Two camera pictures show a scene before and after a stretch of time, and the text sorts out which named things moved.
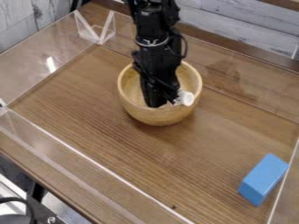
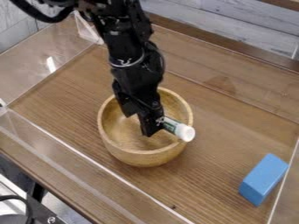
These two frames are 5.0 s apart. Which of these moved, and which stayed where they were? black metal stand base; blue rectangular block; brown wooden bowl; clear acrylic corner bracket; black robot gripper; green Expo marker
Moved: green Expo marker; black robot gripper; brown wooden bowl
Stayed: black metal stand base; clear acrylic corner bracket; blue rectangular block
